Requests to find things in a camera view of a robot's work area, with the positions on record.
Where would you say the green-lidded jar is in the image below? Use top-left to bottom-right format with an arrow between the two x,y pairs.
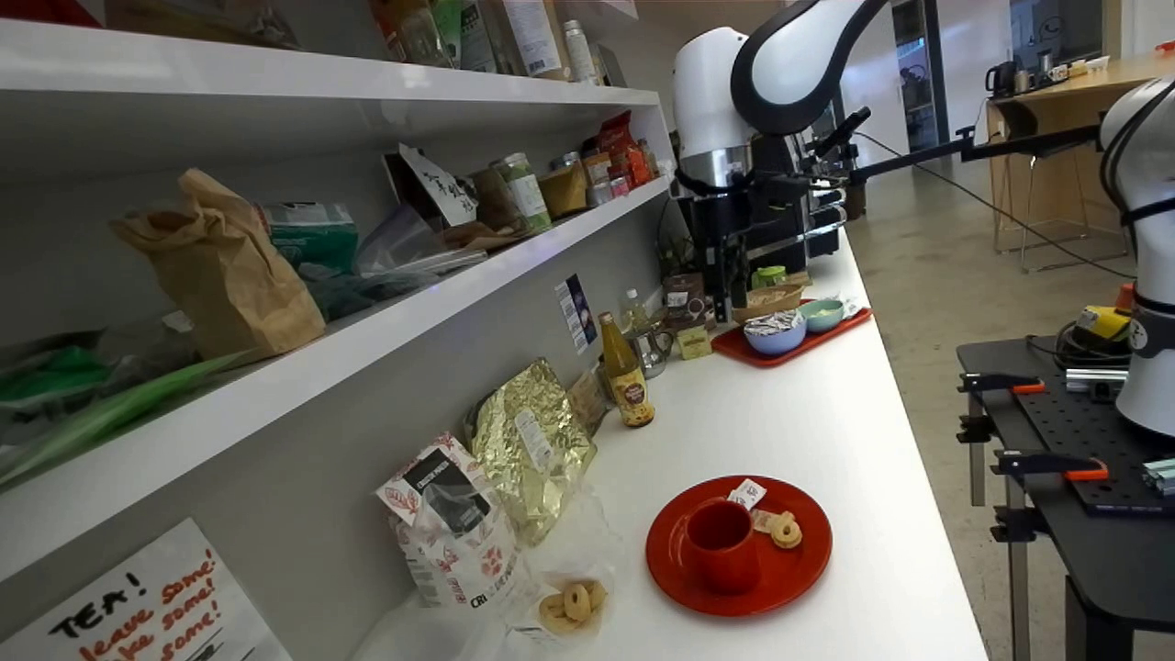
497,151 -> 557,239

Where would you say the green bowl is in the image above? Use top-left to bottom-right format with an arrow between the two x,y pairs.
799,293 -> 853,339

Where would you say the black work table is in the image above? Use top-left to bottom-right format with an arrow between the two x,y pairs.
950,330 -> 1175,661

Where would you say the red box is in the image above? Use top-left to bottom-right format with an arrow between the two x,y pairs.
595,109 -> 662,195

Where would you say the green packet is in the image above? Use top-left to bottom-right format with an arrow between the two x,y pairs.
0,326 -> 254,494

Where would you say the white sugar packet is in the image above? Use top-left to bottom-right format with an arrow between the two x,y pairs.
722,479 -> 771,513

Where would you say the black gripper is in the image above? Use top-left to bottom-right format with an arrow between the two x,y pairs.
690,137 -> 815,311

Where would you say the gold foil bag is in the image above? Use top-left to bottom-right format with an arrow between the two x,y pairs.
469,355 -> 602,550

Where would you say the clamp with orange handle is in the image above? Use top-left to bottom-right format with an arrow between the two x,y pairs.
989,448 -> 1117,489
953,368 -> 1054,406

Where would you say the wicker basket of tea packets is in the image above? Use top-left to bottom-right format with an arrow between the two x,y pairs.
738,282 -> 806,324

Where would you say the white and black printed bag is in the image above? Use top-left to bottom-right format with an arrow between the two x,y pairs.
380,141 -> 481,237

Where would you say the white patterned coffee bag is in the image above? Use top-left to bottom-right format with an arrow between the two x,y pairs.
369,434 -> 531,617

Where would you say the blue and white bowl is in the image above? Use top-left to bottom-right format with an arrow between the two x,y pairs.
738,308 -> 812,359

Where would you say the brown paper bag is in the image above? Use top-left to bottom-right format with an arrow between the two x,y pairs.
111,164 -> 331,365

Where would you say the white wall shelf unit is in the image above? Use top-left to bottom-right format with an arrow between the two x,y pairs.
0,16 -> 680,617

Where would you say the orange plate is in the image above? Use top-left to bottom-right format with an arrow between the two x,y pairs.
641,475 -> 836,620

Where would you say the white container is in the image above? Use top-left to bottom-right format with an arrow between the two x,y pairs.
499,0 -> 570,80

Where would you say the wooden desk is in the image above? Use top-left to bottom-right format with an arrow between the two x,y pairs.
981,55 -> 1175,262

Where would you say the brown bottle with yellow label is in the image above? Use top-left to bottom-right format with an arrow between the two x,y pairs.
595,311 -> 662,434

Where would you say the black camera boom rod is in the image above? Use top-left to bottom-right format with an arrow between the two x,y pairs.
842,120 -> 1106,189

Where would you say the orange cup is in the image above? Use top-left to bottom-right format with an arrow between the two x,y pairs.
680,496 -> 764,599

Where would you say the small pastry on counter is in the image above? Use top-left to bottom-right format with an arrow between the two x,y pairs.
524,556 -> 617,647

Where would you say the handwritten tea sign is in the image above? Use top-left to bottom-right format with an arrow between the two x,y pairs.
0,513 -> 292,661

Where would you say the red tray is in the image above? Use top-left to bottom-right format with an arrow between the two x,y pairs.
710,306 -> 872,371

